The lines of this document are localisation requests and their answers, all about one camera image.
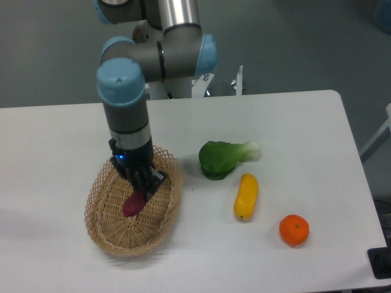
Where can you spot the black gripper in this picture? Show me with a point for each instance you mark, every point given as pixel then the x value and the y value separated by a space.
pixel 136 166

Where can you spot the purple sweet potato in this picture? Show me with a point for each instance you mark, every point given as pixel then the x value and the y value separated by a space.
pixel 134 204

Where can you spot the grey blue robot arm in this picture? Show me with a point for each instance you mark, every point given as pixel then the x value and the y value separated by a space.
pixel 126 66

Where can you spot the woven wicker basket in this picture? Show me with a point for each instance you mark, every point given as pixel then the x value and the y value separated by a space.
pixel 133 236

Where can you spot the green bok choy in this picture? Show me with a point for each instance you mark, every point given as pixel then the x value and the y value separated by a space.
pixel 218 159

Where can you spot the yellow mango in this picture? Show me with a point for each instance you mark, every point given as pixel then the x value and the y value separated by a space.
pixel 246 197

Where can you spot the orange tangerine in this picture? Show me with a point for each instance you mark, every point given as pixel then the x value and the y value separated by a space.
pixel 294 230

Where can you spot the black clamp at table edge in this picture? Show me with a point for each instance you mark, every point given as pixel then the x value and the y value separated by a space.
pixel 380 262

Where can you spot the blue object top right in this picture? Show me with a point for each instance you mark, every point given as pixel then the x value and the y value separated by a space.
pixel 382 15

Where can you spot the white metal base frame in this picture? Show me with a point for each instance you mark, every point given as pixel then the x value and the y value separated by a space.
pixel 207 85

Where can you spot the white frame at right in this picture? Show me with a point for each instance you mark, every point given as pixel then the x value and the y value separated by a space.
pixel 377 139

